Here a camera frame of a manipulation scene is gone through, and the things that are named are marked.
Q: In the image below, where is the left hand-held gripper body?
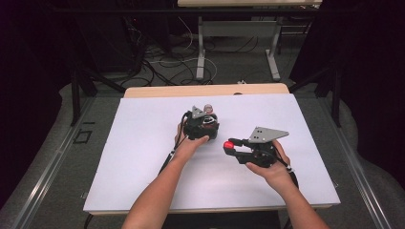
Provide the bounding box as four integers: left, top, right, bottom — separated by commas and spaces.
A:
181, 105, 212, 141

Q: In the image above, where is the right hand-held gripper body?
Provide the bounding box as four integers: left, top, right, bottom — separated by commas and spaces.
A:
237, 126, 290, 169

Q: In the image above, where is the cola bottle with red label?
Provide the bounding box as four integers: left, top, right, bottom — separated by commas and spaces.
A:
202, 104, 222, 140

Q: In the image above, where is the person's left hand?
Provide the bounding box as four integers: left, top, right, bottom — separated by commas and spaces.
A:
174, 122, 211, 158

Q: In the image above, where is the person's right hand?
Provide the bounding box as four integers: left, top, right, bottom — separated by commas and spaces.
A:
245, 139, 292, 189

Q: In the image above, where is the white table mat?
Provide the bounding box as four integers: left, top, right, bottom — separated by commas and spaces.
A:
83, 94, 342, 214

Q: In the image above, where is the black metal stand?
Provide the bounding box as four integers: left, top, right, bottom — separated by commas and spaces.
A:
70, 65, 127, 127
288, 61, 344, 129

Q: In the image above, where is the white-framed desk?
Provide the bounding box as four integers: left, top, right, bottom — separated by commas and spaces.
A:
177, 0, 323, 82

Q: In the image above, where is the dark curtain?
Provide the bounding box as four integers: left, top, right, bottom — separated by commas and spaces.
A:
0, 0, 79, 209
290, 0, 405, 189

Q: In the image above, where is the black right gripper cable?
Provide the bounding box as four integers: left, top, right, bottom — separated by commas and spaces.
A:
272, 148, 300, 189

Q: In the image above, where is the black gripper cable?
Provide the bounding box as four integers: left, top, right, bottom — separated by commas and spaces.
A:
158, 113, 189, 176
272, 148, 300, 189

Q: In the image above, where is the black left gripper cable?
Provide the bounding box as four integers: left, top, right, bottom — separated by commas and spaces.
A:
158, 113, 189, 176

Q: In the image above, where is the white floor cable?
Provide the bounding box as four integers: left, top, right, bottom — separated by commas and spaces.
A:
148, 15, 219, 84

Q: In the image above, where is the black floor cable tangle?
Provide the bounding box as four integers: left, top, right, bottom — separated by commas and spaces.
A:
125, 17, 214, 88

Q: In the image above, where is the aluminium floor rail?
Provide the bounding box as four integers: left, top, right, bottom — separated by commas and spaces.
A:
318, 94, 396, 229
9, 94, 97, 229

